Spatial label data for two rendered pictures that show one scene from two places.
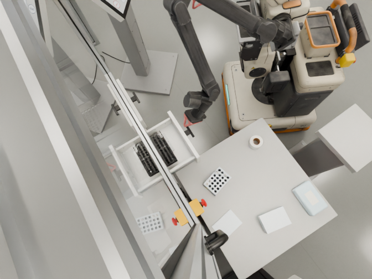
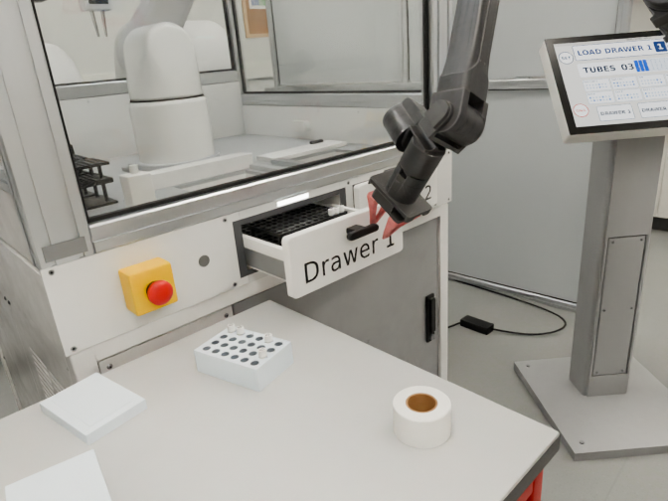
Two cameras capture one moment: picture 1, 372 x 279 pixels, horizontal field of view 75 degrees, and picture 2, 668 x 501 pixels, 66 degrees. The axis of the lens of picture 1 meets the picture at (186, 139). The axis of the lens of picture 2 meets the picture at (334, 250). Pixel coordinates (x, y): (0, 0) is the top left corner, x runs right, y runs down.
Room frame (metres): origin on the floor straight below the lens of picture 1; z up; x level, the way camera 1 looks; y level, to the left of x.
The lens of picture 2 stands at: (0.03, -0.82, 1.20)
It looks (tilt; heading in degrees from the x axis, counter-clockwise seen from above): 21 degrees down; 68
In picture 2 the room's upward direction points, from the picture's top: 5 degrees counter-clockwise
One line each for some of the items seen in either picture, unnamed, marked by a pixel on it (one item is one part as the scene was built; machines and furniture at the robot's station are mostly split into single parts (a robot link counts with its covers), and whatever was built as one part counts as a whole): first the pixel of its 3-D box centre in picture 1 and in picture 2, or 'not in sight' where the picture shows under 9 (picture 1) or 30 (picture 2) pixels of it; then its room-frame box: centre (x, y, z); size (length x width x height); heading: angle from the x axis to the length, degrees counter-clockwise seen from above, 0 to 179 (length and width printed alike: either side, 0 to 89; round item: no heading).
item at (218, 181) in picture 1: (217, 181); (244, 356); (0.15, -0.12, 0.78); 0.12 x 0.08 x 0.04; 125
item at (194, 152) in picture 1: (184, 137); (348, 244); (0.39, 0.01, 0.87); 0.29 x 0.02 x 0.11; 20
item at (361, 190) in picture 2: (131, 103); (399, 195); (0.63, 0.25, 0.87); 0.29 x 0.02 x 0.11; 20
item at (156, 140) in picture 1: (150, 157); (281, 227); (0.32, 0.20, 0.87); 0.22 x 0.18 x 0.06; 110
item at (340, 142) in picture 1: (322, 153); not in sight; (0.24, -0.90, 0.38); 0.30 x 0.30 x 0.76; 24
